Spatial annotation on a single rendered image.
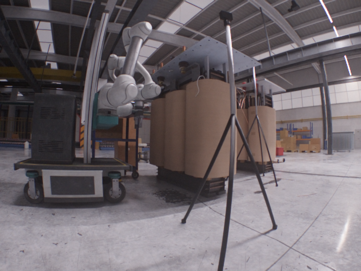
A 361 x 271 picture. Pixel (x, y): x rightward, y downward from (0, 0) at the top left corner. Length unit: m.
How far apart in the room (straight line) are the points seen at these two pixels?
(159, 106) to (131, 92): 1.13
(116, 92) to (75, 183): 0.71
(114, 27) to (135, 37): 13.76
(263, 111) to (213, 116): 1.72
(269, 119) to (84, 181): 2.86
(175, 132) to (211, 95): 0.59
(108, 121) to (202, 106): 0.79
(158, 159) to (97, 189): 1.13
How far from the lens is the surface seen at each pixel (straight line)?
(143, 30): 1.55
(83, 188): 1.38
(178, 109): 1.93
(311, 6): 16.18
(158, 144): 2.29
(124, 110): 1.87
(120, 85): 1.26
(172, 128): 1.94
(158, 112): 2.33
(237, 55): 1.84
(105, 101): 1.39
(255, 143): 3.12
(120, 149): 3.02
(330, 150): 9.47
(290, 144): 11.54
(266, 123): 3.16
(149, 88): 1.50
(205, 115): 1.55
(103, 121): 1.37
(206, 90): 1.60
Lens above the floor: 0.50
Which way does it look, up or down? 2 degrees up
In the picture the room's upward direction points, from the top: 1 degrees clockwise
